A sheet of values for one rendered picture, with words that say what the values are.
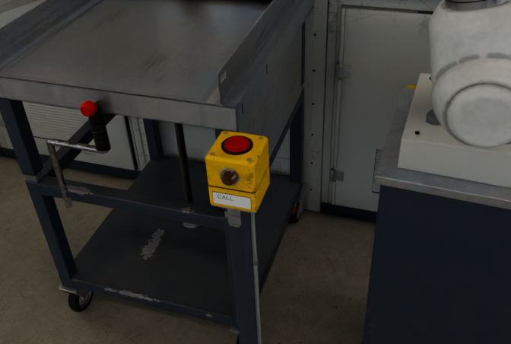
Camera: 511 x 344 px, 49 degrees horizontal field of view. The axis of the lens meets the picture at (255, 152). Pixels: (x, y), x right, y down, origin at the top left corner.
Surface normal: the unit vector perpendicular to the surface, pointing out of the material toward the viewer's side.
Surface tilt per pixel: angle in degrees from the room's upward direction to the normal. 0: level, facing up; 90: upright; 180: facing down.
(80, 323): 0
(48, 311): 0
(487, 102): 98
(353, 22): 90
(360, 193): 90
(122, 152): 90
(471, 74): 51
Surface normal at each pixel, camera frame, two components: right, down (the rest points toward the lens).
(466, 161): -0.35, 0.56
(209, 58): -0.04, -0.81
